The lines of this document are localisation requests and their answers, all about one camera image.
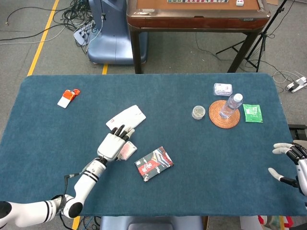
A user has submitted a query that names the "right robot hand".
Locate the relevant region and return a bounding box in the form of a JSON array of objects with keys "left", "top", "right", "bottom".
[{"left": 268, "top": 142, "right": 307, "bottom": 196}]

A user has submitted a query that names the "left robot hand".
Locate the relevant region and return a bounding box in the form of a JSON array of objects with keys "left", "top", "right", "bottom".
[{"left": 97, "top": 124, "right": 135, "bottom": 161}]

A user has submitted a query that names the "small white pouch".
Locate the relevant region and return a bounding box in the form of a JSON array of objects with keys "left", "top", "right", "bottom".
[{"left": 119, "top": 141, "right": 138, "bottom": 161}]

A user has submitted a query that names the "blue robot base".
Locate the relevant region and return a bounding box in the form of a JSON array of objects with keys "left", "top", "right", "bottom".
[{"left": 87, "top": 0, "right": 148, "bottom": 65}]

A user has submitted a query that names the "white envelope packet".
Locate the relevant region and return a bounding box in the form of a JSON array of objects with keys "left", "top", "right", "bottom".
[{"left": 106, "top": 104, "right": 147, "bottom": 135}]

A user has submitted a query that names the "red patterned card pack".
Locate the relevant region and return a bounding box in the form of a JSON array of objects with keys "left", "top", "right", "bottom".
[{"left": 134, "top": 146, "right": 174, "bottom": 183}]

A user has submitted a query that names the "white tissue packet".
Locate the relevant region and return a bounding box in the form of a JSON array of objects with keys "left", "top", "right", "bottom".
[{"left": 213, "top": 82, "right": 233, "bottom": 97}]

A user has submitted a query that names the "orange white snack packet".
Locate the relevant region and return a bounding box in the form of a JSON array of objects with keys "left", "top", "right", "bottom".
[{"left": 57, "top": 89, "right": 81, "bottom": 109}]

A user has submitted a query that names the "red white bag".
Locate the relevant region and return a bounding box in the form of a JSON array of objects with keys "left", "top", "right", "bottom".
[{"left": 258, "top": 215, "right": 293, "bottom": 230}]

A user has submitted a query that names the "blue table cloth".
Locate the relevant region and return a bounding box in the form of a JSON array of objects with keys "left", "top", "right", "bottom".
[{"left": 0, "top": 73, "right": 303, "bottom": 218}]

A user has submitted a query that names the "green packet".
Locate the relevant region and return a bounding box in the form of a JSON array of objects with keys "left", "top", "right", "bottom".
[{"left": 242, "top": 103, "right": 264, "bottom": 123}]

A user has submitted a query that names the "white power strip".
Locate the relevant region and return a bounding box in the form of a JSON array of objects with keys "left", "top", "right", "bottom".
[{"left": 284, "top": 76, "right": 307, "bottom": 93}]

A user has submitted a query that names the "grey blue robot chassis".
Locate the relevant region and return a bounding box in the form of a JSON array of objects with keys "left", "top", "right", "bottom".
[{"left": 99, "top": 215, "right": 204, "bottom": 230}]

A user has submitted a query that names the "round clear lidded jar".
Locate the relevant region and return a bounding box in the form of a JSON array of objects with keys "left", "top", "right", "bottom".
[{"left": 191, "top": 105, "right": 206, "bottom": 120}]

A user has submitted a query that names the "clear water bottle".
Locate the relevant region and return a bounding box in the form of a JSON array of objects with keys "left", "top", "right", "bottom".
[{"left": 219, "top": 93, "right": 244, "bottom": 120}]

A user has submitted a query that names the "round woven coaster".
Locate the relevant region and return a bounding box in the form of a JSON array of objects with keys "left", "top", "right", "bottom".
[{"left": 208, "top": 100, "right": 241, "bottom": 129}]

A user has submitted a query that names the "grey power strip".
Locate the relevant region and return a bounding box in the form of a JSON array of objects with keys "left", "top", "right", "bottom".
[{"left": 73, "top": 20, "right": 96, "bottom": 46}]

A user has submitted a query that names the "black tripod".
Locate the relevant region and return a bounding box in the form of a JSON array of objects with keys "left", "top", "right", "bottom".
[{"left": 215, "top": 0, "right": 288, "bottom": 72}]

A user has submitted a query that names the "wooden mahjong table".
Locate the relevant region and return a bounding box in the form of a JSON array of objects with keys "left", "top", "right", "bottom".
[{"left": 126, "top": 0, "right": 271, "bottom": 74}]

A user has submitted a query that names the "row of mahjong tiles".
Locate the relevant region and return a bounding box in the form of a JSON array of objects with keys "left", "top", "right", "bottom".
[{"left": 167, "top": 0, "right": 229, "bottom": 4}]

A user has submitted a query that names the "white cable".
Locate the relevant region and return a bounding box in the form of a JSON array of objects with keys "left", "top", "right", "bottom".
[{"left": 272, "top": 70, "right": 296, "bottom": 84}]

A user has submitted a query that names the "black cable bundle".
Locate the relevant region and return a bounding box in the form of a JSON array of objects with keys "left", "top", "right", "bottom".
[{"left": 0, "top": 0, "right": 96, "bottom": 55}]

